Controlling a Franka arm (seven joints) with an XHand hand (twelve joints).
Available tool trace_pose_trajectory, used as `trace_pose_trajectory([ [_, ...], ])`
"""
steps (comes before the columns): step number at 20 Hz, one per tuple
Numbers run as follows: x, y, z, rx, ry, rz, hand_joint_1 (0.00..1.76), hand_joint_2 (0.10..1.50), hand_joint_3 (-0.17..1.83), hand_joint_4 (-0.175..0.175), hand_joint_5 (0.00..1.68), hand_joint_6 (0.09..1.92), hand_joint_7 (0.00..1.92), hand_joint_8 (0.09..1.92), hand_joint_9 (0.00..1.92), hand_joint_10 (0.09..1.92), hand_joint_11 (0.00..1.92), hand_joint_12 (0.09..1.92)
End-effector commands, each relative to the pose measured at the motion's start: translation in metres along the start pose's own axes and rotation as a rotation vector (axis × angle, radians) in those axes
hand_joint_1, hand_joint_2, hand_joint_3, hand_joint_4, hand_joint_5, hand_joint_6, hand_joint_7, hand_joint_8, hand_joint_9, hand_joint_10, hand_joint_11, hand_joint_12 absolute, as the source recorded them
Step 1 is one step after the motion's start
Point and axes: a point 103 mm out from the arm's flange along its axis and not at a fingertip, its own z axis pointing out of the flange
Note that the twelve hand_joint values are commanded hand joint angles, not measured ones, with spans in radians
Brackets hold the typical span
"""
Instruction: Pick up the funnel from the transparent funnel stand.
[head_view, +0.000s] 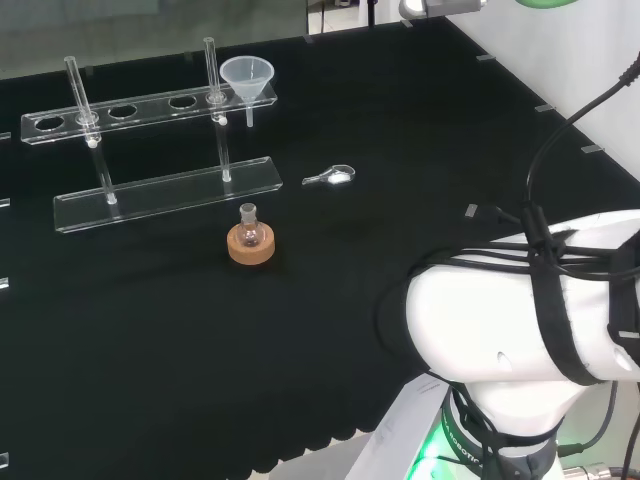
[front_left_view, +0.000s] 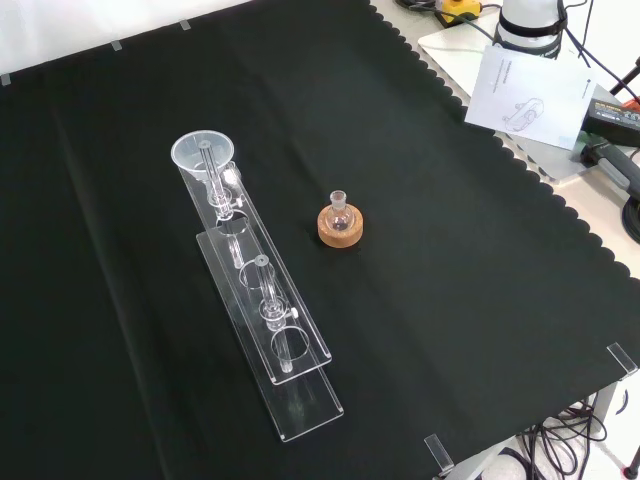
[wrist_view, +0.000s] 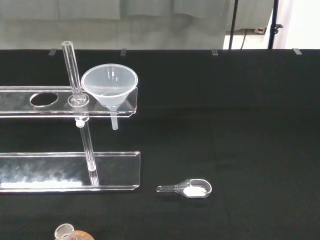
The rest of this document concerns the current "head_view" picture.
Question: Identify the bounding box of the pale board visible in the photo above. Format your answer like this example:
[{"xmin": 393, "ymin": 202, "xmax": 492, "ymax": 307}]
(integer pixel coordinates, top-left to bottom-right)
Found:
[{"xmin": 0, "ymin": 0, "xmax": 307, "ymax": 81}]

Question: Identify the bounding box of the black base cable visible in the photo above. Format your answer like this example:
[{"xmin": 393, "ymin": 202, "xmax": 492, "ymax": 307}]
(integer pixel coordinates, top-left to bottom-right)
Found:
[{"xmin": 554, "ymin": 382, "xmax": 622, "ymax": 454}]

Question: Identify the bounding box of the clear acrylic funnel stand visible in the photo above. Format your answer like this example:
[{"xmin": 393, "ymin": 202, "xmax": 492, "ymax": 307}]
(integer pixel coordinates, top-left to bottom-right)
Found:
[{"xmin": 20, "ymin": 37, "xmax": 284, "ymax": 235}]

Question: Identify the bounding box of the glass weighing funnel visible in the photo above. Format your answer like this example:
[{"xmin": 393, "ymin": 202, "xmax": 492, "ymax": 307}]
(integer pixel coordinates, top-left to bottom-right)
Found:
[{"xmin": 301, "ymin": 163, "xmax": 357, "ymax": 188}]

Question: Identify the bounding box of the cork ring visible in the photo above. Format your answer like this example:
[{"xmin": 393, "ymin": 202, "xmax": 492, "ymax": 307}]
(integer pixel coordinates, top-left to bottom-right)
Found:
[{"xmin": 227, "ymin": 223, "xmax": 277, "ymax": 265}]

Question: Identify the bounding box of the black bench cloth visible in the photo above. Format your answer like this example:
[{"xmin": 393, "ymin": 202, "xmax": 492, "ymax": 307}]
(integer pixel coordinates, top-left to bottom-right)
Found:
[{"xmin": 0, "ymin": 14, "xmax": 640, "ymax": 474}]

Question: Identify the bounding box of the small round-bottom glass flask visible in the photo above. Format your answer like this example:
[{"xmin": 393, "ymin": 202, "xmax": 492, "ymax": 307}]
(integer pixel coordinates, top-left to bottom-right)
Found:
[{"xmin": 238, "ymin": 202, "xmax": 263, "ymax": 249}]

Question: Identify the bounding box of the translucent plastic funnel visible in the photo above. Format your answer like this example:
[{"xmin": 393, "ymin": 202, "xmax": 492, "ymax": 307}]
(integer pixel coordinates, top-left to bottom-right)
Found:
[{"xmin": 219, "ymin": 56, "xmax": 275, "ymax": 129}]

